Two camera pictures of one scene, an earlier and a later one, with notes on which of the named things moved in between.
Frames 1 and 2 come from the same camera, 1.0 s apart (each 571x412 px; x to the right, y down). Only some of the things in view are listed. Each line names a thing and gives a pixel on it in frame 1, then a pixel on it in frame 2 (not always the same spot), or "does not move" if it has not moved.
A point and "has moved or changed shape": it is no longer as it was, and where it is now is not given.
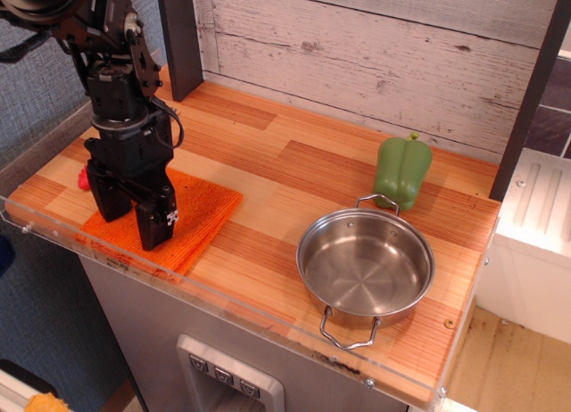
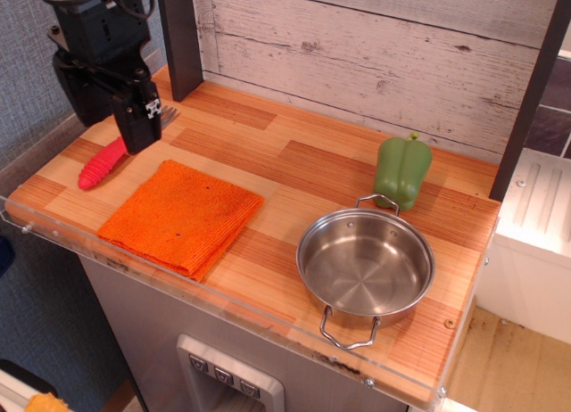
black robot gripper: [129, 159] → [112, 33]
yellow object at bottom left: [45, 402] does not move
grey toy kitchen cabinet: [145, 324] does not move
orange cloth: [201, 207] has moved or changed shape
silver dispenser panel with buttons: [218, 382] does not move
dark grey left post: [180, 32] does not move
